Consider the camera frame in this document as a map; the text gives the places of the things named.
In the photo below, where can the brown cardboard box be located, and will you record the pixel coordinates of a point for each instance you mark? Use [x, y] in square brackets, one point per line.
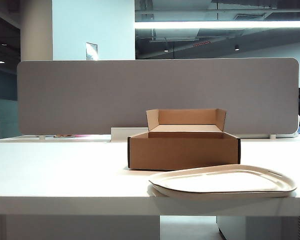
[182, 152]

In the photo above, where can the round ceiling downlight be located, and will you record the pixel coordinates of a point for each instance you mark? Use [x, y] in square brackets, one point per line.
[166, 49]
[236, 47]

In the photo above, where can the beige pulp oval lid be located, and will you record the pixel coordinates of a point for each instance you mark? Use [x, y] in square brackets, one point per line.
[215, 183]

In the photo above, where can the pink flat item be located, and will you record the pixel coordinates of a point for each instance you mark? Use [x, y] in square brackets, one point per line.
[81, 135]

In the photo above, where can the white partition bracket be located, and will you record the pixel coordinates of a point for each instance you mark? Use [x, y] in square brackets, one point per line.
[41, 137]
[272, 136]

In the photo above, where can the long ceiling light strip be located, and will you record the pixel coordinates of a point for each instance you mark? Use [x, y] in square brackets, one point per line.
[215, 24]

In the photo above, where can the gray fabric desk partition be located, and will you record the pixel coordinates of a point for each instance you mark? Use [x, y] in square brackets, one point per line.
[90, 100]

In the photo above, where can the wall poster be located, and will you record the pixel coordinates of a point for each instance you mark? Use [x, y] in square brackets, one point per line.
[91, 51]

